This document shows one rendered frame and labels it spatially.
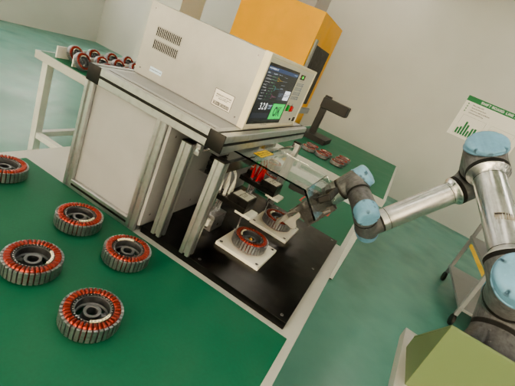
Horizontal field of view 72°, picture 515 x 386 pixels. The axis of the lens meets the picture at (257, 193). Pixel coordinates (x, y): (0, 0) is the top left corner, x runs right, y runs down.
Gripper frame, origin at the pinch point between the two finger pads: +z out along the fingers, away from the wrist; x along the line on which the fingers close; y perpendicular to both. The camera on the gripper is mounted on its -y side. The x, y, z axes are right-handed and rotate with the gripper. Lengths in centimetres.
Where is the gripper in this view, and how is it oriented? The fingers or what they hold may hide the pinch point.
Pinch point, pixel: (280, 217)
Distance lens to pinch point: 131.3
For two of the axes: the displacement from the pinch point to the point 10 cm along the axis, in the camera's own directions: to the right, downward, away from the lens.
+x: 4.0, -1.9, 9.0
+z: -7.5, 4.9, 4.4
